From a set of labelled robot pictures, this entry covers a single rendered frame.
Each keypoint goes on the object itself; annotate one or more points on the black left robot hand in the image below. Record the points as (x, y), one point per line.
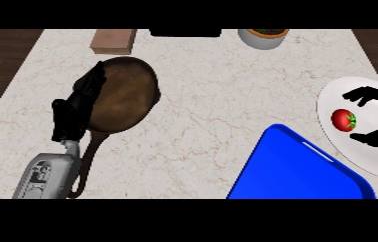
(73, 111)

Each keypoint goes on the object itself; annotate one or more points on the white plate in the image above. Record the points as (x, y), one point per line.
(339, 142)

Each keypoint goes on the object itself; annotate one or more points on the brown frying pan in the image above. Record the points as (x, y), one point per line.
(119, 96)

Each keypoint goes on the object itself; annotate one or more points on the red tomato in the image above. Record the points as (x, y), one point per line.
(342, 120)

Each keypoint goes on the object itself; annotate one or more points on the blue tray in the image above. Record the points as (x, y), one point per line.
(295, 169)

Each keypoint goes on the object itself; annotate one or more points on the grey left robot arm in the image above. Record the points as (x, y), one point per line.
(45, 174)

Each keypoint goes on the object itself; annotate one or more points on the black appliance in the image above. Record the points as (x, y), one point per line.
(184, 32)

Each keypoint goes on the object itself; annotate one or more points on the brown wooden block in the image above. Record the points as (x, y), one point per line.
(112, 41)

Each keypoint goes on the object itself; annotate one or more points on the white plant pot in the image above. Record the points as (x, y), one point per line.
(262, 39)

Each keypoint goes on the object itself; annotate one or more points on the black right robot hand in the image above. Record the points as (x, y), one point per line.
(363, 94)

